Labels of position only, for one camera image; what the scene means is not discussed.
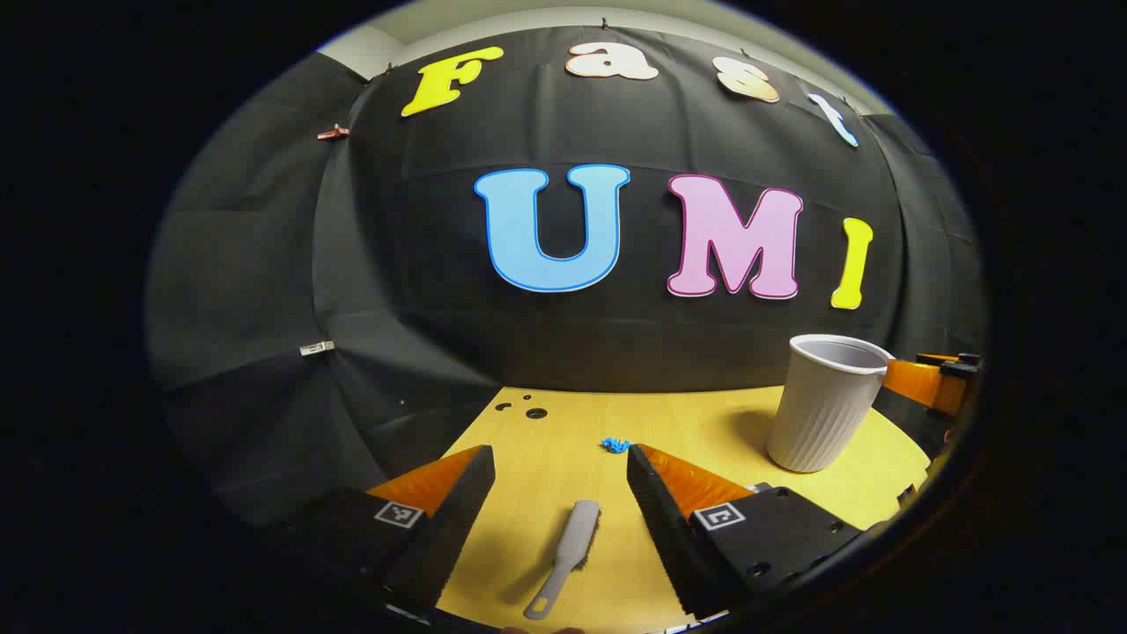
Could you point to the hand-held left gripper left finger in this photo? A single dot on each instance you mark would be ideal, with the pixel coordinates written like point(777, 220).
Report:
point(440, 537)

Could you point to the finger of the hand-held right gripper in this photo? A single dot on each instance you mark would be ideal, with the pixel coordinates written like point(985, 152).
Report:
point(920, 383)

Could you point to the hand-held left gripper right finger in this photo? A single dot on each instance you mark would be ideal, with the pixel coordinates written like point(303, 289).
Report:
point(660, 528)

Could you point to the small grey broom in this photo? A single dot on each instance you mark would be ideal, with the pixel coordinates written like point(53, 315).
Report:
point(577, 533)

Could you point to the dark blue paper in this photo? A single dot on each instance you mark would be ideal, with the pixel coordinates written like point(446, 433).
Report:
point(615, 445)

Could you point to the white ribbed garbage bin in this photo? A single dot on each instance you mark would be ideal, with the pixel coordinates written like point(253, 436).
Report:
point(823, 414)

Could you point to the wooden desktop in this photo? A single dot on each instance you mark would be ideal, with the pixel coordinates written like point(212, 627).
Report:
point(704, 431)

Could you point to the silver cloth clip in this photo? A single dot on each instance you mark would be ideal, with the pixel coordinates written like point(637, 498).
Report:
point(317, 348)

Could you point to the copper cloth clip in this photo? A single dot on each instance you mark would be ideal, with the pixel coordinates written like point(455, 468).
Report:
point(333, 133)

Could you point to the black desk edge bracket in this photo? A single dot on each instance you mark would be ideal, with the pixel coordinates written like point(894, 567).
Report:
point(907, 495)

